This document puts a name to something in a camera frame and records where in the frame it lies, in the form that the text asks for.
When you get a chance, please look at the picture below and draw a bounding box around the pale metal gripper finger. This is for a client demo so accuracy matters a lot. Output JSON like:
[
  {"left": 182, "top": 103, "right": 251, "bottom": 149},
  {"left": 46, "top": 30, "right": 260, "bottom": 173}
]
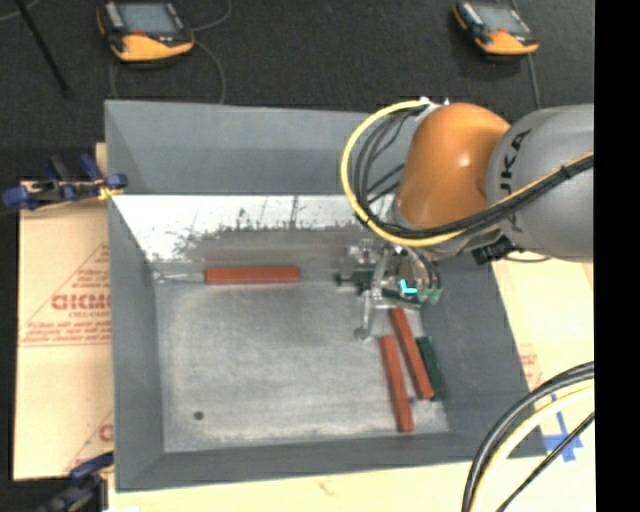
[
  {"left": 343, "top": 238, "right": 378, "bottom": 269},
  {"left": 352, "top": 291, "right": 385, "bottom": 342}
]

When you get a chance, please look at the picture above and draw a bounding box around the red-brown flat block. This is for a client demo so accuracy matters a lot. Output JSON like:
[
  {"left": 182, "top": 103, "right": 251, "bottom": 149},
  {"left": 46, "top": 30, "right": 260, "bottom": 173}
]
[
  {"left": 388, "top": 306, "right": 435, "bottom": 401},
  {"left": 378, "top": 333, "right": 416, "bottom": 434},
  {"left": 203, "top": 266, "right": 303, "bottom": 286}
]

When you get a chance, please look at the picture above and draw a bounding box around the dark green flat block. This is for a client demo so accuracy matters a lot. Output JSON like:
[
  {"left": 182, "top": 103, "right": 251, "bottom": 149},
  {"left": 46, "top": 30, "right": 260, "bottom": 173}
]
[{"left": 414, "top": 335, "right": 446, "bottom": 402}]

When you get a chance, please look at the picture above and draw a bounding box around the grey metal bin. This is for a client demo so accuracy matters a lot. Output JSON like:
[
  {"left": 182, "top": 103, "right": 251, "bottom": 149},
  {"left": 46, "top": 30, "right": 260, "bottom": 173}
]
[{"left": 103, "top": 98, "right": 547, "bottom": 491}]

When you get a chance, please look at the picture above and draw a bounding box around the brown cardboard board, red print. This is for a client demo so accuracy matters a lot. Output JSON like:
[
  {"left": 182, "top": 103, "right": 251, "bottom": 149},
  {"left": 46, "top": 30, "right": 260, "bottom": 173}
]
[{"left": 12, "top": 142, "right": 595, "bottom": 482}]

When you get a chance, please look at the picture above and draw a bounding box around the black cylinder on white bracket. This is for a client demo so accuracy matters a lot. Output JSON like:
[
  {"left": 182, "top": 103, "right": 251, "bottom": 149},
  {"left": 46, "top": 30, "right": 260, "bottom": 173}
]
[{"left": 471, "top": 235, "right": 551, "bottom": 266}]

